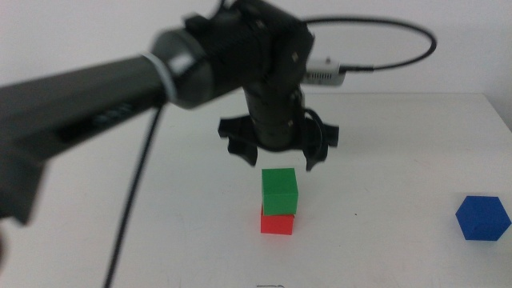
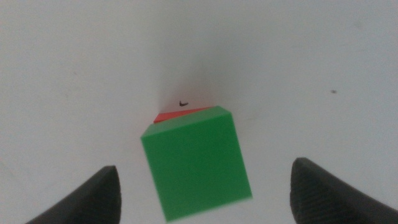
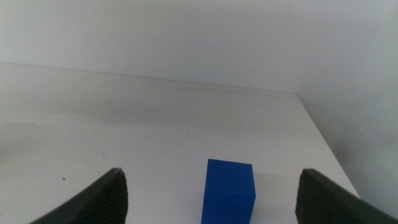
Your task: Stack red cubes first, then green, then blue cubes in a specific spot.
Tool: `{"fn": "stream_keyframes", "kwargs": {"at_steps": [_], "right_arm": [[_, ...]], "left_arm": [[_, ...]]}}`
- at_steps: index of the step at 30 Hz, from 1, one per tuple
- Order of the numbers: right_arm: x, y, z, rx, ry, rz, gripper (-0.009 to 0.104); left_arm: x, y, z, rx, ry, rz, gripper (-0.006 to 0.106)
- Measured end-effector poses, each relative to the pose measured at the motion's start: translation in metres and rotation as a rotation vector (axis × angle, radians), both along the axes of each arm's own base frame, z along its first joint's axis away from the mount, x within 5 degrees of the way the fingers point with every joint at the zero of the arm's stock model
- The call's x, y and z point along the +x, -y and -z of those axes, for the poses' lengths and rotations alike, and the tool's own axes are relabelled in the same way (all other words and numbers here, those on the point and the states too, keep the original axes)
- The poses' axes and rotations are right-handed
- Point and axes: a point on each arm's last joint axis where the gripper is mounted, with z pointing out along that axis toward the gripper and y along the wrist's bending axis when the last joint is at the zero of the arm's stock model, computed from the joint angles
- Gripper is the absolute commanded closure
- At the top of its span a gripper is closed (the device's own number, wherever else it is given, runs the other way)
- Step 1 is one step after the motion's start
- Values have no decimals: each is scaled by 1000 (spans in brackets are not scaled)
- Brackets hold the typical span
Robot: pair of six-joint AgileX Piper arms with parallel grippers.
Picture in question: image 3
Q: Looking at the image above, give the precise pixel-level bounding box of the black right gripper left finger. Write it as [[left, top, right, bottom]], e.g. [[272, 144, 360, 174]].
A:
[[28, 167, 129, 224]]

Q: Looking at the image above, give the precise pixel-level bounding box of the blue cube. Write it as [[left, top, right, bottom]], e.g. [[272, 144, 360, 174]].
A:
[[200, 159, 257, 224]]

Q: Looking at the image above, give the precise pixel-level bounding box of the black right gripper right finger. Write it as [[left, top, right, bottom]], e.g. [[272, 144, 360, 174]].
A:
[[295, 168, 398, 224]]

